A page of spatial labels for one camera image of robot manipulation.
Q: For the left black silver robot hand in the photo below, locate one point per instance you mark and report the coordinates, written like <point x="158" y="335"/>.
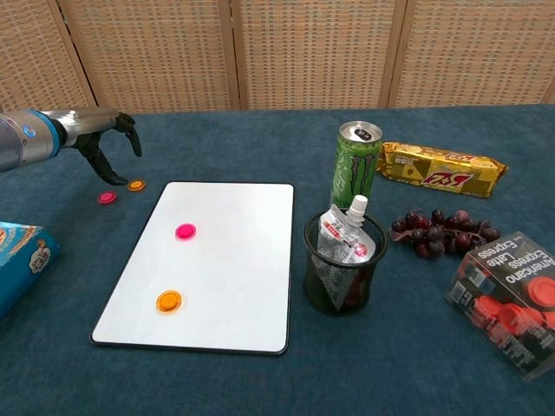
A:
<point x="86" y="123"/>

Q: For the gold biscuit pack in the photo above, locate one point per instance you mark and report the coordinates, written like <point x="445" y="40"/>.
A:
<point x="433" y="171"/>

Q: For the blue cookie box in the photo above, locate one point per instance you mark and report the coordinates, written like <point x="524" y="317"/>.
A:
<point x="21" y="268"/>

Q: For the blue felt table cover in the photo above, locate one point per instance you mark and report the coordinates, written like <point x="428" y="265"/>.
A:
<point x="217" y="147"/>

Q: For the pink round magnet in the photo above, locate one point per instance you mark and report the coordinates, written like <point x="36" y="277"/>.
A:
<point x="185" y="232"/>
<point x="106" y="197"/>

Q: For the dark red grape bunch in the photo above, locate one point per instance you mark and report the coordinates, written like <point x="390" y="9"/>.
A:
<point x="433" y="236"/>

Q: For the white magnetic board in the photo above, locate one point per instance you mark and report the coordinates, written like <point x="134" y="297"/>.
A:
<point x="225" y="268"/>

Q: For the black mesh cup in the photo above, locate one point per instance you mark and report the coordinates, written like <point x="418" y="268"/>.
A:
<point x="316" y="277"/>

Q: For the silver spouted jelly pouch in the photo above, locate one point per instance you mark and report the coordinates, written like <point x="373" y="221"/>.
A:
<point x="342" y="238"/>

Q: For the orange round magnet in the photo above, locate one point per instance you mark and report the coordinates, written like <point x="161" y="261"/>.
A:
<point x="136" y="185"/>
<point x="169" y="300"/>

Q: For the clear coffee capsule box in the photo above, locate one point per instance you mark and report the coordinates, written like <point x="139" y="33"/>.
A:
<point x="511" y="303"/>

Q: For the green energy drink can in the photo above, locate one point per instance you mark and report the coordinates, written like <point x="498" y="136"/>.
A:
<point x="353" y="169"/>

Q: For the woven folding screen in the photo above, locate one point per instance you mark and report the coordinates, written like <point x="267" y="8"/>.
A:
<point x="303" y="52"/>

